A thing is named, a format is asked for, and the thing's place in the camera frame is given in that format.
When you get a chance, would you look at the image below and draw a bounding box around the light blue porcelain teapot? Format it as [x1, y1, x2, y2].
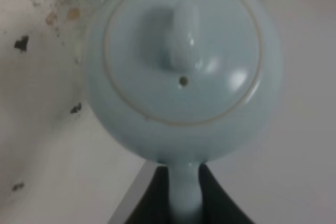
[83, 0, 282, 223]

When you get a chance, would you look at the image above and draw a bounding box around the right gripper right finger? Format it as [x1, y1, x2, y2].
[199, 164, 254, 224]

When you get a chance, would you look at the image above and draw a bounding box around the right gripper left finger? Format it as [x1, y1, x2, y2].
[125, 166, 170, 224]

